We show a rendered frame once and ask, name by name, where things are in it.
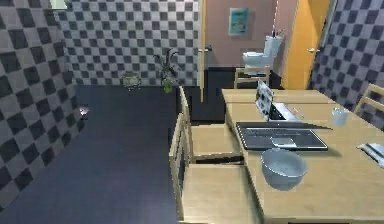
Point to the silver open laptop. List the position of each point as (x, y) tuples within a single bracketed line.
[(268, 105)]

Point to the white cup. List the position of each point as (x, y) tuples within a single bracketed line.
[(339, 117)]

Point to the white toilet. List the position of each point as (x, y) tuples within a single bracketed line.
[(260, 56)]

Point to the small grey floor object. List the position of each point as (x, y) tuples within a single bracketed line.
[(84, 111)]

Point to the black open laptop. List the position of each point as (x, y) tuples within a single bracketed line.
[(283, 138)]

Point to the teal framed picture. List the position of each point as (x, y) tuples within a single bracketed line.
[(238, 21)]

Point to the orange room door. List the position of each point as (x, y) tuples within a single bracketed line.
[(202, 50), (304, 43)]

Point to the pale window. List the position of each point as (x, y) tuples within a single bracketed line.
[(58, 4)]

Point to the light wooden dining table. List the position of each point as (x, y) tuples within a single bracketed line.
[(340, 180)]

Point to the grey folded newspaper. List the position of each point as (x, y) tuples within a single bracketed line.
[(374, 150)]

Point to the tall green house plant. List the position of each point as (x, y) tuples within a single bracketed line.
[(167, 70)]

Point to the light wooden chair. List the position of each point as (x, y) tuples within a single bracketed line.
[(213, 193), (250, 76), (370, 98), (210, 140)]

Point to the grey bowl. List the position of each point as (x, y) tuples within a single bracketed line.
[(283, 168)]

